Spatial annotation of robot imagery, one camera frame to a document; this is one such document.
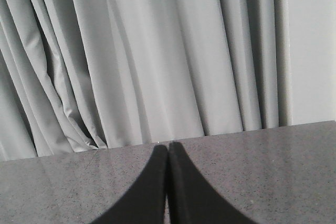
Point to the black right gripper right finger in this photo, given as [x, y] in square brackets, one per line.
[191, 197]

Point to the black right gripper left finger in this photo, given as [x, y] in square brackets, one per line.
[144, 201]

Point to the grey curtain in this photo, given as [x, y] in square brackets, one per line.
[79, 75]

